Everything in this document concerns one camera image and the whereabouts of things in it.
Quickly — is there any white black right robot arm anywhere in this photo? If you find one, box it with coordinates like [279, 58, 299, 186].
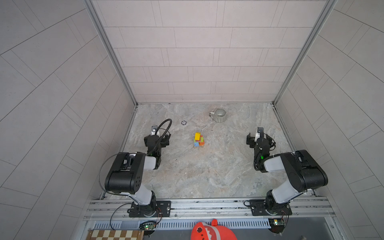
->
[246, 127, 329, 216]

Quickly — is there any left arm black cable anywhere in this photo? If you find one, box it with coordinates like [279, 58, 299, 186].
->
[98, 152, 136, 231]

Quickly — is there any checkered chess board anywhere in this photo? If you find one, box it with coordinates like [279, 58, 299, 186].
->
[86, 230, 144, 240]

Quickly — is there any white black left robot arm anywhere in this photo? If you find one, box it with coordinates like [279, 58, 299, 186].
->
[104, 126, 171, 218]

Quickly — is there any aluminium corner profile left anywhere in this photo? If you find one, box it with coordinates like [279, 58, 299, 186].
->
[83, 0, 138, 106]

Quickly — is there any yellow triangular block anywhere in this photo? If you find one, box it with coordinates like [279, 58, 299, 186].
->
[195, 133, 201, 142]

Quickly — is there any aluminium mounting rail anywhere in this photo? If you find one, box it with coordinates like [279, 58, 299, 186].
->
[83, 196, 336, 221]

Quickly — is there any red plush toy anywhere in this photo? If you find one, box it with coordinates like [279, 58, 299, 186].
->
[190, 219, 237, 240]

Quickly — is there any aluminium corner profile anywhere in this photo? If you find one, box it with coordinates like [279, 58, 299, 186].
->
[83, 0, 138, 106]
[272, 0, 338, 105]

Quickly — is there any aluminium corner profile right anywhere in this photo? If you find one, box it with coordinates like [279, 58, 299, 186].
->
[272, 0, 338, 105]

